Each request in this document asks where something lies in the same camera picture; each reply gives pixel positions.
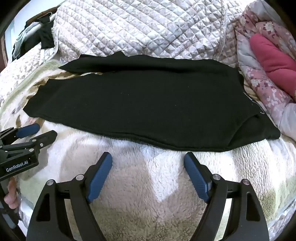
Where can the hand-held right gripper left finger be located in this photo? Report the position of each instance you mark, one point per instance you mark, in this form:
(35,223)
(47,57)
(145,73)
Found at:
(100,176)

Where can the black garment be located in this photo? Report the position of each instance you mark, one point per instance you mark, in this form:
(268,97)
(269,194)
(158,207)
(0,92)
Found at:
(47,37)

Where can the pink floral comforter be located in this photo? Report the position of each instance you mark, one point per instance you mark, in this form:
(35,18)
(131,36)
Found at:
(272,92)

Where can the quilted white bedspread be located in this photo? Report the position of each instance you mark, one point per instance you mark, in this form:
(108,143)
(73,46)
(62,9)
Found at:
(138,27)

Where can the brown wooden headboard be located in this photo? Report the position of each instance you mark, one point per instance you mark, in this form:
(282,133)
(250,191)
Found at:
(39,16)

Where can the floral fleece blanket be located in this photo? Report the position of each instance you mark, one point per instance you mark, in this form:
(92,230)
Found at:
(143,185)

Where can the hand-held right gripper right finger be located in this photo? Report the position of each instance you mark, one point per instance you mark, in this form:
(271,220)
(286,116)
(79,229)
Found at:
(196,176)

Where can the pink pillow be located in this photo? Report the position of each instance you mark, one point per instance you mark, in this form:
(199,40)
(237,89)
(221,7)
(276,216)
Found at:
(270,55)

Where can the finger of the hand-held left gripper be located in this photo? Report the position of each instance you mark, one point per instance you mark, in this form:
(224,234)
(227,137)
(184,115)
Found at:
(27,130)
(44,138)

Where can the black pants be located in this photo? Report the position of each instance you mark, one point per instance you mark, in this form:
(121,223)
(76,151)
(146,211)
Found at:
(150,104)

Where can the person's left hand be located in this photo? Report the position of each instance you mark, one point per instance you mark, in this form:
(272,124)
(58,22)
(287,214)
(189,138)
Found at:
(11,193)

